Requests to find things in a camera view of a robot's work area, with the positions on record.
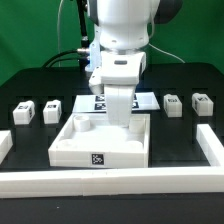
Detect black cable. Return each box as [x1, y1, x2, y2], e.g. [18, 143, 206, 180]
[42, 49, 88, 69]

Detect white left fence block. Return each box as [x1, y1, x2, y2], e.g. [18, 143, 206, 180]
[0, 130, 13, 164]

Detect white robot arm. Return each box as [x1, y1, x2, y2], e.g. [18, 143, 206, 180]
[87, 0, 183, 127]

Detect white thin cable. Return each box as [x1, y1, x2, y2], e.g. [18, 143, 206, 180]
[56, 0, 66, 68]

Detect white square tabletop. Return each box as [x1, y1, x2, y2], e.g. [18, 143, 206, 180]
[48, 113, 150, 168]

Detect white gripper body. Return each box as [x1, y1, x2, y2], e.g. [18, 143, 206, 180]
[89, 51, 146, 127]

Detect white front fence wall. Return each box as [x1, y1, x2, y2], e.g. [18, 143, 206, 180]
[0, 167, 224, 198]

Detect white marker sheet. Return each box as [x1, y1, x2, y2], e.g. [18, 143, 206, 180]
[72, 92, 160, 113]

